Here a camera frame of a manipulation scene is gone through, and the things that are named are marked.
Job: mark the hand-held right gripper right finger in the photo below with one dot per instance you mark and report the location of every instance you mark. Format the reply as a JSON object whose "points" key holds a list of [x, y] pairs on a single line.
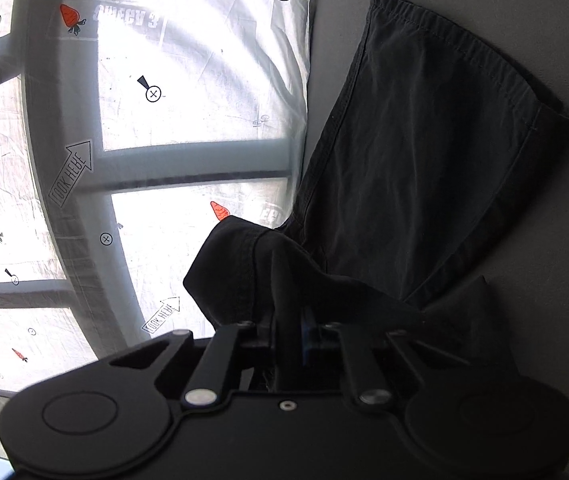
{"points": [[310, 342]]}

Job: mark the black pants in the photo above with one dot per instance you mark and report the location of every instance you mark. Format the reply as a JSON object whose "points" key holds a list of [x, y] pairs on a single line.
{"points": [[414, 160]]}

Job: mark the white carrot-print sheet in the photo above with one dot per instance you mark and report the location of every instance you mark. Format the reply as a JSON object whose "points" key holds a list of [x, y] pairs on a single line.
{"points": [[189, 85]]}

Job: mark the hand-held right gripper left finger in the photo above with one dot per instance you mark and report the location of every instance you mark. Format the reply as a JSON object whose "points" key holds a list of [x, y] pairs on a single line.
{"points": [[252, 338]]}

